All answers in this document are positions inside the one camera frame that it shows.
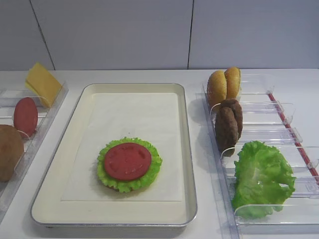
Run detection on brown meat patty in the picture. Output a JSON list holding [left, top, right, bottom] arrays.
[[215, 107, 239, 153], [220, 99, 243, 145]]

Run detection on red tomato slice on tray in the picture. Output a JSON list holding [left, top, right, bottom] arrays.
[[104, 143, 152, 181]]

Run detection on green lettuce leaf on tray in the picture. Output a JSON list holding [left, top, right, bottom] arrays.
[[97, 137, 162, 179]]

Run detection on green lettuce leaf in rack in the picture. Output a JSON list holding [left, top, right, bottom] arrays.
[[232, 141, 296, 219]]

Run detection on yellow cheese slice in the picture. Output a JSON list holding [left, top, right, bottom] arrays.
[[25, 62, 62, 108]]

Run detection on red tomato slice in rack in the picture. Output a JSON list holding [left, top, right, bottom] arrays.
[[13, 97, 38, 138]]

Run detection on left golden bun half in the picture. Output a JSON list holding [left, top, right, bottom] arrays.
[[207, 70, 227, 107]]

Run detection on golden bun half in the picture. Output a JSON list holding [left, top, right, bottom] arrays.
[[224, 67, 241, 99], [207, 70, 227, 107]]

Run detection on white parchment paper sheet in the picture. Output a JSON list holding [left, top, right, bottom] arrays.
[[62, 93, 183, 201]]

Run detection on right golden bun half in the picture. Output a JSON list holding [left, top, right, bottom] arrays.
[[224, 67, 241, 99]]

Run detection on cream metal baking tray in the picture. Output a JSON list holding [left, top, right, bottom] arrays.
[[30, 83, 197, 227]]

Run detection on brown bun in left rack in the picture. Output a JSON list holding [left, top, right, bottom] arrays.
[[0, 124, 24, 182]]

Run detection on clear left acrylic rack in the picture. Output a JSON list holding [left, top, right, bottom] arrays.
[[0, 82, 68, 219]]

